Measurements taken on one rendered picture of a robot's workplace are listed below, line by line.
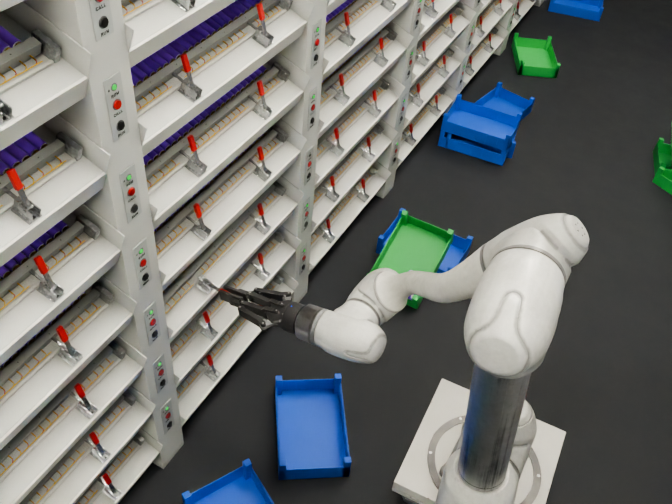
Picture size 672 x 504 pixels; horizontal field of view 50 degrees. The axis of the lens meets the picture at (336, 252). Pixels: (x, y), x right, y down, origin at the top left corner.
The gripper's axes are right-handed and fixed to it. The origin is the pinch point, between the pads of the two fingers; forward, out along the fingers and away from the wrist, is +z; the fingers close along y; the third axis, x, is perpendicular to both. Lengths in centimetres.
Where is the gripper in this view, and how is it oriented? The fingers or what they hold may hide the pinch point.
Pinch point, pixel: (233, 296)
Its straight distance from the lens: 184.8
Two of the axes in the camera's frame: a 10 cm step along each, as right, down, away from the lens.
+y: 4.8, -5.9, 6.5
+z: -8.7, -2.7, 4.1
